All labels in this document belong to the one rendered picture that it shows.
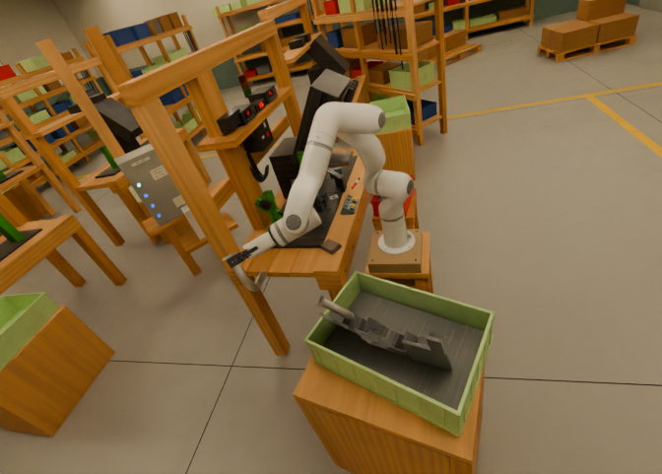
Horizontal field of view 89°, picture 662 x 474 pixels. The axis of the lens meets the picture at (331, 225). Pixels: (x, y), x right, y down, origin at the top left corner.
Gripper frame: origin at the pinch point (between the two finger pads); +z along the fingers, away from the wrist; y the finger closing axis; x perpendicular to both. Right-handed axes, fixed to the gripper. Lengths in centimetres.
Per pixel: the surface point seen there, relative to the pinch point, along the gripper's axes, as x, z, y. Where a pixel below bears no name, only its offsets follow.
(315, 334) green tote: 44, -4, -25
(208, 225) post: -23, 22, -62
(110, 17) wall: -851, 245, -976
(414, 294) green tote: 51, -49, -29
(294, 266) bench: 19, -3, -72
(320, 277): 31, -14, -64
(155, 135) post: -64, 13, -36
